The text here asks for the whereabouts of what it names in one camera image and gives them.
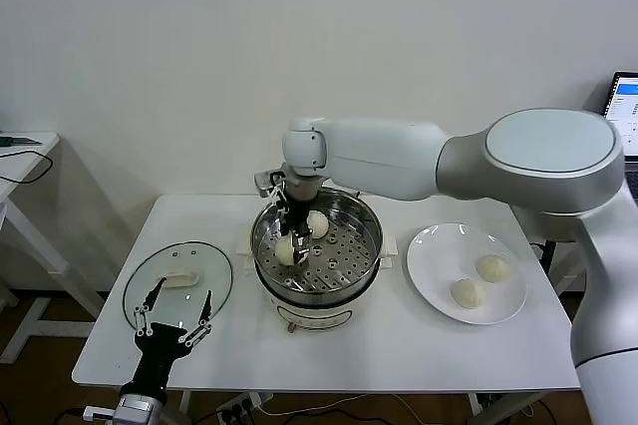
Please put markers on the white round plate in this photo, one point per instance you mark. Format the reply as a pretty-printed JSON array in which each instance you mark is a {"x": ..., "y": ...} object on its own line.
[{"x": 428, "y": 290}]

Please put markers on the round glass pot lid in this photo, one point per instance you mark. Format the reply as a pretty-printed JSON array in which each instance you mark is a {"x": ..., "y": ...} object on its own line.
[{"x": 174, "y": 265}]

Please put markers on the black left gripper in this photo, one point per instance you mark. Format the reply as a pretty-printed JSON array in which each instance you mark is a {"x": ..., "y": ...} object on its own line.
[{"x": 157, "y": 350}]

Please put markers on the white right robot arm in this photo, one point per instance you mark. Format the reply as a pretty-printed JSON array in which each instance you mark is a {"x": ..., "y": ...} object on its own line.
[{"x": 448, "y": 160}]

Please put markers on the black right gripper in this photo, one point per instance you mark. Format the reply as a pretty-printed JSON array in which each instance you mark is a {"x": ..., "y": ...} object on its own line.
[{"x": 299, "y": 218}]

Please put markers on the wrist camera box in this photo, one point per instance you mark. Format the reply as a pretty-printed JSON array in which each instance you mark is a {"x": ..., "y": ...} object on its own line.
[
  {"x": 266, "y": 183},
  {"x": 99, "y": 413}
]

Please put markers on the perforated steel steamer basket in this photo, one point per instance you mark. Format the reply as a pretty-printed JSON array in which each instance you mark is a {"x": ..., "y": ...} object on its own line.
[{"x": 359, "y": 245}]

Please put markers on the open grey laptop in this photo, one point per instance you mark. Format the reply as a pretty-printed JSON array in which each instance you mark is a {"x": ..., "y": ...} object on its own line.
[{"x": 625, "y": 96}]

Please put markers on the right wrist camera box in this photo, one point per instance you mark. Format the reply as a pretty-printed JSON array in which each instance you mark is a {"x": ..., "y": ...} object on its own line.
[{"x": 266, "y": 183}]

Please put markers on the white electric cooking pot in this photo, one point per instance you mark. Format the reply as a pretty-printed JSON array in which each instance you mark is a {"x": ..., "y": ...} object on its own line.
[{"x": 319, "y": 314}]

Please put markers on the white floor power strip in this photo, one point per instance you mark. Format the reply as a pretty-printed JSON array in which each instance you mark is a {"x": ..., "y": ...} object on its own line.
[{"x": 239, "y": 404}]

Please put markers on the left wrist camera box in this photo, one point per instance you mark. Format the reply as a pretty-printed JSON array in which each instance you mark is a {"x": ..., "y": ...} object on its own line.
[{"x": 99, "y": 413}]

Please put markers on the white steamed baozi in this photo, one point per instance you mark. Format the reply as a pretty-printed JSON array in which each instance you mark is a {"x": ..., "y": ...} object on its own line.
[
  {"x": 493, "y": 269},
  {"x": 467, "y": 293},
  {"x": 285, "y": 251},
  {"x": 319, "y": 225}
]

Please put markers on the flat green black device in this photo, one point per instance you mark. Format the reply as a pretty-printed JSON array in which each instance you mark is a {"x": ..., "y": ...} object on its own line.
[{"x": 15, "y": 141}]

